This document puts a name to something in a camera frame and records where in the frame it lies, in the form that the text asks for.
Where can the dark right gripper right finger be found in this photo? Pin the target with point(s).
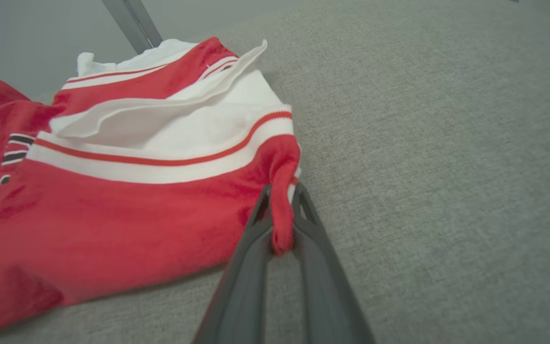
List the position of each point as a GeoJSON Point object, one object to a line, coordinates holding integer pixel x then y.
{"type": "Point", "coordinates": [330, 296]}

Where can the grey metal upright post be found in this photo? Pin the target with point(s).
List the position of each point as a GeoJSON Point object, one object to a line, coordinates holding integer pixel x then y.
{"type": "Point", "coordinates": [134, 24]}

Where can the red white striped shirt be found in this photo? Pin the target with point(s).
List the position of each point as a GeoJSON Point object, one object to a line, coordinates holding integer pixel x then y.
{"type": "Point", "coordinates": [127, 210]}

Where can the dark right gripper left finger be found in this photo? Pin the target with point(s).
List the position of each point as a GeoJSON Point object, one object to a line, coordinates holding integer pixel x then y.
{"type": "Point", "coordinates": [244, 296]}

